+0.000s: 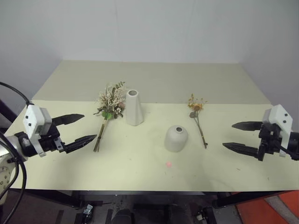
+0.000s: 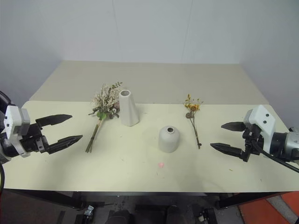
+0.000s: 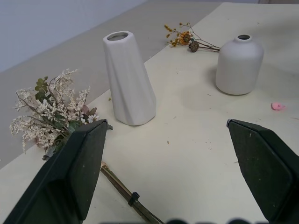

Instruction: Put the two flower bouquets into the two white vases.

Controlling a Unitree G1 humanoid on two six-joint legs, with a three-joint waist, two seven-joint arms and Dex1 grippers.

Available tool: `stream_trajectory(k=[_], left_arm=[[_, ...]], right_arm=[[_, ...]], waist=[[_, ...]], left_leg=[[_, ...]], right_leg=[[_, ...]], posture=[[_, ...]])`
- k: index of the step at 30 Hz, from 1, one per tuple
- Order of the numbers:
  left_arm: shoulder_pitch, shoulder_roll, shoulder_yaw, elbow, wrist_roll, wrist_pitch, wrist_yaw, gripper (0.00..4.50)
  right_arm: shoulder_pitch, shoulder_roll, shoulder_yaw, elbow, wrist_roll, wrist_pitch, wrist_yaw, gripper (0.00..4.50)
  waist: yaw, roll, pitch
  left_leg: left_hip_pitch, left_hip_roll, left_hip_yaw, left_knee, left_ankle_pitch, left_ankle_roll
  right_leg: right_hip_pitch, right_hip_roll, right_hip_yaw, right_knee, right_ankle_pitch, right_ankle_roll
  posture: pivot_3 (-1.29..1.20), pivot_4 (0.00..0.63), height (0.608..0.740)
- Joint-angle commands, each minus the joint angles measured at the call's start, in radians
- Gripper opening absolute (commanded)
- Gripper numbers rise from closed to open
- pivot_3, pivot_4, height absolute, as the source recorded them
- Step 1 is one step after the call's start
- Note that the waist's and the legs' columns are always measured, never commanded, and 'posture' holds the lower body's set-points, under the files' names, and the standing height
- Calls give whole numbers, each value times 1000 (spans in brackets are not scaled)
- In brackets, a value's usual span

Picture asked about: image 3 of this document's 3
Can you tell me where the short round white ceramic vase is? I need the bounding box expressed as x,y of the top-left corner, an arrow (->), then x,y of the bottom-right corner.
215,34 -> 265,96

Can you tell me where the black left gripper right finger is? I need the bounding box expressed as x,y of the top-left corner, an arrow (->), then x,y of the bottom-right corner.
226,119 -> 299,224

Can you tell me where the small pink petal scrap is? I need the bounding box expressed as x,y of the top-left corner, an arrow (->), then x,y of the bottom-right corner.
271,102 -> 286,111

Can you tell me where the tall white twisted ceramic vase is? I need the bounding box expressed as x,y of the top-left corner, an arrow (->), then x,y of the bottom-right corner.
102,30 -> 157,126

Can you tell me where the yellow dried flower bunch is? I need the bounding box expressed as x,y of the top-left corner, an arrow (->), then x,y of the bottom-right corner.
164,22 -> 221,53

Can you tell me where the white dried flower bouquet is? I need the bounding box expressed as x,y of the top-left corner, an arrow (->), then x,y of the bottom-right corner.
9,68 -> 164,224

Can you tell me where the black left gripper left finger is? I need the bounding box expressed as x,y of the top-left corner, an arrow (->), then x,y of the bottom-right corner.
4,119 -> 108,224

